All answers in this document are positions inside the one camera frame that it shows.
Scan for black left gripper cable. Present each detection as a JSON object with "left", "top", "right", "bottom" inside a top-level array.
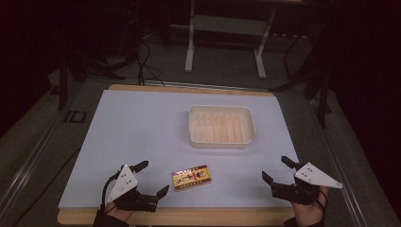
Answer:
[{"left": 99, "top": 171, "right": 122, "bottom": 212}]

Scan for white metal stand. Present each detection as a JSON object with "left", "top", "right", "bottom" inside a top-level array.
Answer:
[{"left": 183, "top": 0, "right": 279, "bottom": 80}]

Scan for yellow and red snack packet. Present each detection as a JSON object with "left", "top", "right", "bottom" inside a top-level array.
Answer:
[{"left": 171, "top": 164, "right": 213, "bottom": 193}]

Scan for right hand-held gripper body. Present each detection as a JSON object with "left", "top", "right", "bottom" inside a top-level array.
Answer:
[{"left": 270, "top": 162, "right": 343, "bottom": 205}]

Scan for black floor cables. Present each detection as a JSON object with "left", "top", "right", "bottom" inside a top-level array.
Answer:
[{"left": 135, "top": 40, "right": 166, "bottom": 87}]

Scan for pale blue table mat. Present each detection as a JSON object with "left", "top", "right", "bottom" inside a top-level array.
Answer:
[{"left": 58, "top": 89, "right": 300, "bottom": 210}]

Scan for person's right hand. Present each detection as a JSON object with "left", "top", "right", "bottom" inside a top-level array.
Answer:
[{"left": 290, "top": 185, "right": 329, "bottom": 227}]

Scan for beige plastic tray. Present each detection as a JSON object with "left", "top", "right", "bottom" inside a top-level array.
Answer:
[{"left": 188, "top": 104, "right": 256, "bottom": 149}]

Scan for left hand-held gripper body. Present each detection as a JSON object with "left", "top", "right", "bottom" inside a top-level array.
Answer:
[{"left": 107, "top": 164, "right": 159, "bottom": 213}]

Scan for person's left hand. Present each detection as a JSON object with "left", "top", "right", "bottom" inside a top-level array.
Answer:
[{"left": 105, "top": 203, "right": 135, "bottom": 222}]

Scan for black rectangular floor frame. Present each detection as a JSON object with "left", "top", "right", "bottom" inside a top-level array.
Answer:
[{"left": 63, "top": 110, "right": 88, "bottom": 124}]

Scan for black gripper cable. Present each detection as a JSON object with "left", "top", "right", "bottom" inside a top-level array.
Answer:
[
  {"left": 315, "top": 194, "right": 328, "bottom": 219},
  {"left": 99, "top": 171, "right": 122, "bottom": 212}
]

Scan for black stand with legs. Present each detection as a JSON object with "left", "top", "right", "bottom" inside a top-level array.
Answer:
[
  {"left": 56, "top": 46, "right": 126, "bottom": 112},
  {"left": 270, "top": 34, "right": 334, "bottom": 130}
]

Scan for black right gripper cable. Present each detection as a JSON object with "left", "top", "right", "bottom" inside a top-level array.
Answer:
[{"left": 315, "top": 194, "right": 328, "bottom": 219}]

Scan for metal floor rail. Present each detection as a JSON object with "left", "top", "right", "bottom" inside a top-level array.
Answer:
[
  {"left": 306, "top": 94, "right": 370, "bottom": 227},
  {"left": 0, "top": 107, "right": 69, "bottom": 218}
]

